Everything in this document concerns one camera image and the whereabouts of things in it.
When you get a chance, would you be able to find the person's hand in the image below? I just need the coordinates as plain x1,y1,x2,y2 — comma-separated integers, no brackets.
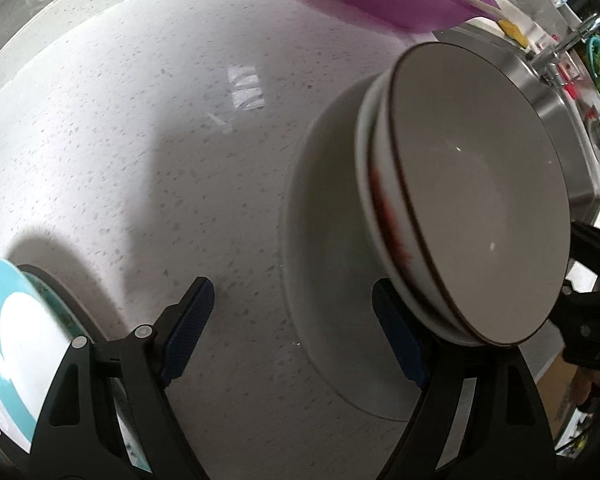
570,367,595,408

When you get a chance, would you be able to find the small white bowl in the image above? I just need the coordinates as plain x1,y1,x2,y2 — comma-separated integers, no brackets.
354,70,480,348

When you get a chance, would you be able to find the floral patterned small bowl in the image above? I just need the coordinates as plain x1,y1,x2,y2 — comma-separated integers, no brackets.
372,41,570,347

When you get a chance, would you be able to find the white spoon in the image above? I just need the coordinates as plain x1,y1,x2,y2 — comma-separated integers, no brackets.
465,0,507,22

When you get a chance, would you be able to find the large white bowl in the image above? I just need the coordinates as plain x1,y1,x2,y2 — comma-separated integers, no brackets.
280,76,420,422

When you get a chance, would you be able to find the teal floral plate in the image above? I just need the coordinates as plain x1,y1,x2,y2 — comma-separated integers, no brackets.
0,259,85,453
18,264,150,474

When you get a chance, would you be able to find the yellow sponge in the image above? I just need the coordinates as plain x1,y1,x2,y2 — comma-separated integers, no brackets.
498,20,530,50

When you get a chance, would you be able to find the chrome faucet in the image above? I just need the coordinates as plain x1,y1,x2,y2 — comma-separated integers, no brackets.
529,12,600,88

